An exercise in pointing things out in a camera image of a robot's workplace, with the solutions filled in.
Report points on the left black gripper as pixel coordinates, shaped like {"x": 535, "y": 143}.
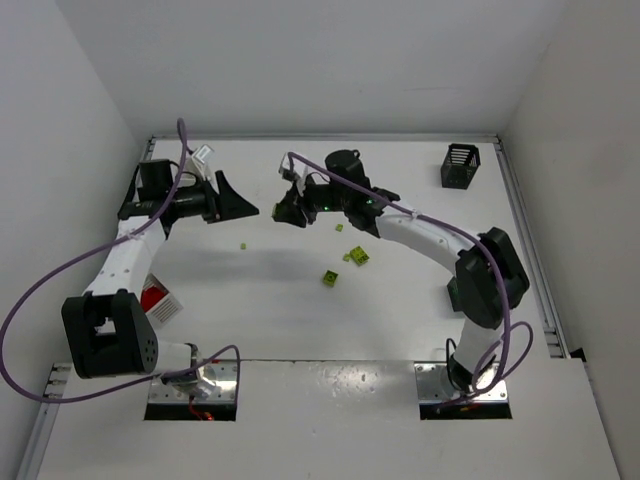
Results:
{"x": 214, "y": 201}

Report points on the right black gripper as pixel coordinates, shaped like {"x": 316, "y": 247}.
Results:
{"x": 305, "y": 204}

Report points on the lime square lego brick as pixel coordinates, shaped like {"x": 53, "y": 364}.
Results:
{"x": 329, "y": 278}

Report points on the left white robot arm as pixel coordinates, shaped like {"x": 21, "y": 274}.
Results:
{"x": 107, "y": 329}

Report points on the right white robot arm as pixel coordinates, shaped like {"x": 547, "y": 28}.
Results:
{"x": 488, "y": 279}

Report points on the white slotted container near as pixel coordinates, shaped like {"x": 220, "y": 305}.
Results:
{"x": 164, "y": 311}

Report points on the black slotted container far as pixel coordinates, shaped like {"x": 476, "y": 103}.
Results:
{"x": 459, "y": 166}

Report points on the black slotted container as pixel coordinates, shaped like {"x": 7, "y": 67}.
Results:
{"x": 452, "y": 295}
{"x": 459, "y": 166}

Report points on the black slotted container near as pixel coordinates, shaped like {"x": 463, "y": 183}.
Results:
{"x": 452, "y": 295}

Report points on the white front platform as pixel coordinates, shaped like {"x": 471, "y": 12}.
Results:
{"x": 334, "y": 420}

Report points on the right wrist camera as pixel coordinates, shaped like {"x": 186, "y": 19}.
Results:
{"x": 294, "y": 171}

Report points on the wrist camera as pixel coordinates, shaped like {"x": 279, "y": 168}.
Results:
{"x": 294, "y": 171}
{"x": 198, "y": 162}

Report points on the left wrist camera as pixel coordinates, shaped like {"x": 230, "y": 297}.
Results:
{"x": 198, "y": 162}

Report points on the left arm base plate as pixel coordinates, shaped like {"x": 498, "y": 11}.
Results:
{"x": 213, "y": 384}

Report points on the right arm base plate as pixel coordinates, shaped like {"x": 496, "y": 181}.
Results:
{"x": 434, "y": 388}

